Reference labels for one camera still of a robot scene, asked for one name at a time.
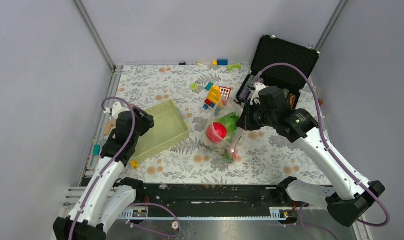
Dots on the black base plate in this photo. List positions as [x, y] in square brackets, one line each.
[207, 201]

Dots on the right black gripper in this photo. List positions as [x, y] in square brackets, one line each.
[244, 122]

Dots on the small green toy block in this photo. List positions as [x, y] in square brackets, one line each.
[193, 86]

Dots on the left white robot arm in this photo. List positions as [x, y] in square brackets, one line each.
[94, 214]

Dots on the blue yellow brick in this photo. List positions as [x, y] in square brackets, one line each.
[220, 62]

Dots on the black poker chip case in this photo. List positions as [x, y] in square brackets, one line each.
[279, 63]

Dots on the red toy apple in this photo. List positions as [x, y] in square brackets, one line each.
[215, 132]

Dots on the green toy leaf vegetable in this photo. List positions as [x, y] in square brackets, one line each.
[229, 122]

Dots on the orange toy carrot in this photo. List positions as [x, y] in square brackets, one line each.
[229, 156]

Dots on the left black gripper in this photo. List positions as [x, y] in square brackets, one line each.
[147, 121]

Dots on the yellow toy block sailboat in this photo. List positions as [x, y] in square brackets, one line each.
[213, 98]

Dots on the green arch block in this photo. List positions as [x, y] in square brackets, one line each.
[235, 66]

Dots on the pale green plastic basket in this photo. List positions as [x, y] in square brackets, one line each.
[170, 128]

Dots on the tan wooden block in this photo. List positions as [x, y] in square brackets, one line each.
[108, 127]

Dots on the clear pink dotted zip bag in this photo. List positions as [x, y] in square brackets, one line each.
[221, 109]

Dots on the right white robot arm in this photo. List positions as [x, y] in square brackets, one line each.
[350, 193]

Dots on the teal block at rail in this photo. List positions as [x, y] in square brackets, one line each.
[96, 150]

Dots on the red white window block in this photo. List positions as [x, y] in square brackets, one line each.
[225, 92]

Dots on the floral table mat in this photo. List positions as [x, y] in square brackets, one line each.
[263, 157]

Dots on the teal toy block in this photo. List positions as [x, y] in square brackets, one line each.
[208, 86]

